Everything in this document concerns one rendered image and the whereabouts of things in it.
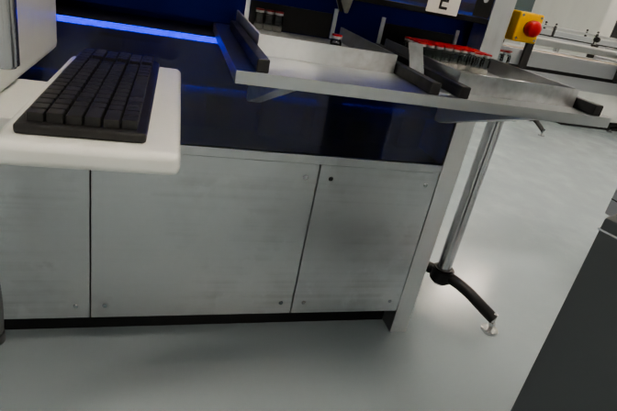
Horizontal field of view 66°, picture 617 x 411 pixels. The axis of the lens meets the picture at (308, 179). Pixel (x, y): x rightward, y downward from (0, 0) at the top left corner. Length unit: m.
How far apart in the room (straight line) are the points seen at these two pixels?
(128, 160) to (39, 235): 0.75
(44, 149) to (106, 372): 0.92
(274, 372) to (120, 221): 0.59
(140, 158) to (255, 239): 0.77
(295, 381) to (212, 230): 0.48
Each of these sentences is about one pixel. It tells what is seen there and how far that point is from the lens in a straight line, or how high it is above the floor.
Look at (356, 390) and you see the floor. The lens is 1.45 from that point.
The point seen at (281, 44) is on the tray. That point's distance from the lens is 0.85.
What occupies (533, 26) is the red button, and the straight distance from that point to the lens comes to 1.35.
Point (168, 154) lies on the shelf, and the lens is 0.58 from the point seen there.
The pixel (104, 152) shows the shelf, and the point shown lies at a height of 0.80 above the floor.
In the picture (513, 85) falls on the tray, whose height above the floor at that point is 0.91.
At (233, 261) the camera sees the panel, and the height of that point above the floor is 0.28.
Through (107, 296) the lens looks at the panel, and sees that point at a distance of 1.39.
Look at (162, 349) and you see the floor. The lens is 1.47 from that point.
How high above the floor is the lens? 1.03
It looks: 23 degrees down
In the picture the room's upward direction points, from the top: 11 degrees clockwise
